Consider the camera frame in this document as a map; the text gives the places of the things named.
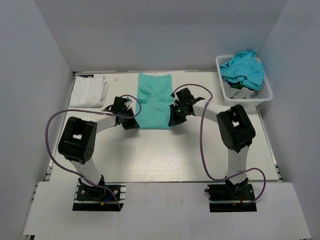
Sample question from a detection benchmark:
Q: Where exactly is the teal green t shirt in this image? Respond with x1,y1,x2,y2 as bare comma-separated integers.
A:
136,73,174,130

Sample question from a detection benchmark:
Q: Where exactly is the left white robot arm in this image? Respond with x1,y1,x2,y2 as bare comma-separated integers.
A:
58,94,140,200

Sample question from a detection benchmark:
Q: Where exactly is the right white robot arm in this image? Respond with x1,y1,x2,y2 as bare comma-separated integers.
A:
168,87,256,200

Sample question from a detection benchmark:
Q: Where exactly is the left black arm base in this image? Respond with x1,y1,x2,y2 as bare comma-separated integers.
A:
72,183,126,212

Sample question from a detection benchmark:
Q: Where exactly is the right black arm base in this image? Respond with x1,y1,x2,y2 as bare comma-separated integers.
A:
204,184,257,213

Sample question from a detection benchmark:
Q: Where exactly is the folded white t shirt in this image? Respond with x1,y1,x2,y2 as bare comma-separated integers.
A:
69,75,109,108

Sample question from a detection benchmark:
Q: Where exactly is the white grey cloth in basket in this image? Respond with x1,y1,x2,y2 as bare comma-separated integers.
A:
223,82,255,99

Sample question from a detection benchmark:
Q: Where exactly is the blue t shirt in basket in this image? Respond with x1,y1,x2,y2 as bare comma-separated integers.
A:
219,50,265,91

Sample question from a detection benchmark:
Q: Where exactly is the white plastic basket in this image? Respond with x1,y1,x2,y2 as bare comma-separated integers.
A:
215,55,273,107

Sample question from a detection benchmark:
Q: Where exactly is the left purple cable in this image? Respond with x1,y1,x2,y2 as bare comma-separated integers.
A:
44,94,142,210

